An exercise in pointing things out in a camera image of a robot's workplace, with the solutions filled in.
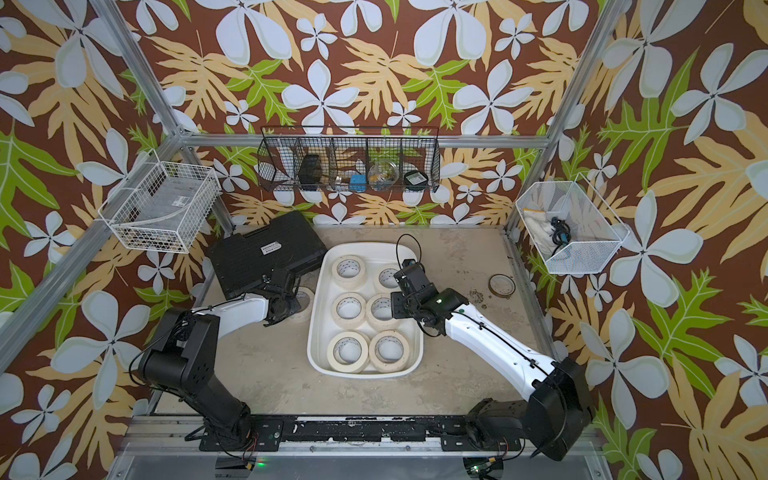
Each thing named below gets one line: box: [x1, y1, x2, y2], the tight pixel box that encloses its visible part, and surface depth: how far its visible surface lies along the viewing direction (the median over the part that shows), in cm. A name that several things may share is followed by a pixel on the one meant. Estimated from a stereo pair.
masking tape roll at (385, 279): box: [374, 264, 401, 293], surface depth 98 cm
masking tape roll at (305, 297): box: [286, 286, 315, 323], surface depth 94 cm
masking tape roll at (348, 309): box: [331, 292, 366, 328], surface depth 96 cm
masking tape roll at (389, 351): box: [369, 330, 410, 373], surface depth 84 cm
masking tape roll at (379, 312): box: [366, 293, 400, 331], surface depth 92 cm
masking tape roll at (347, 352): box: [327, 331, 369, 373], surface depth 84 cm
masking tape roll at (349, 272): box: [331, 255, 367, 291], surface depth 101 cm
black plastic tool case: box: [207, 210, 328, 299], surface depth 107 cm
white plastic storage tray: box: [306, 242, 424, 378], surface depth 92 cm
